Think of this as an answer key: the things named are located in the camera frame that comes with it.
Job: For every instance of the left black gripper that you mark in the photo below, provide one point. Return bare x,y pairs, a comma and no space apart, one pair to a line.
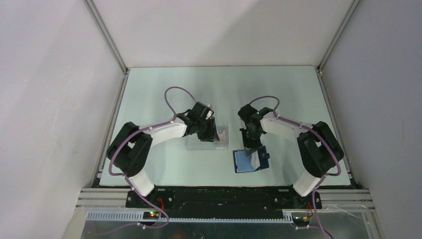
211,135

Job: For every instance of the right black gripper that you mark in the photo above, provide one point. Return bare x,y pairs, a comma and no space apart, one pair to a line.
249,147

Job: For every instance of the blue leather card holder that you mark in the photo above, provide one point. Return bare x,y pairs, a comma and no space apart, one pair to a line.
256,161

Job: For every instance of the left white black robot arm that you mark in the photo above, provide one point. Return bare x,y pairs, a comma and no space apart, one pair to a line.
130,148

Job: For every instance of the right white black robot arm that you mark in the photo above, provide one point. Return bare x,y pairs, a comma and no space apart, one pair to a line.
319,149

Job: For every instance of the credit card in box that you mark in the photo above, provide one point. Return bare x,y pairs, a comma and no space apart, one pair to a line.
223,136

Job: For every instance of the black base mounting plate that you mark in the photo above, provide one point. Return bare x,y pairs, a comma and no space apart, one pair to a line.
230,202

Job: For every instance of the right controller board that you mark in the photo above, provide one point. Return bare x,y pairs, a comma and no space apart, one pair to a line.
302,222

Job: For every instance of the controller board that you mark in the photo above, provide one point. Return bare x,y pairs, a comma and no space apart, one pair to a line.
302,222
151,215

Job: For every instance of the left controller board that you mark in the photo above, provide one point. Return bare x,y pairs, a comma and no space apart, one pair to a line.
151,215

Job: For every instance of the left aluminium frame post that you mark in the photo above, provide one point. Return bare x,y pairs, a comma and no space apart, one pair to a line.
105,33

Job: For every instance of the aluminium frame post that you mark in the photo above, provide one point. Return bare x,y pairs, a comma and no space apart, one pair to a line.
105,33
338,33

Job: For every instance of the right aluminium frame post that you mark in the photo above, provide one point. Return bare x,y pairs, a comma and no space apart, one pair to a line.
338,33

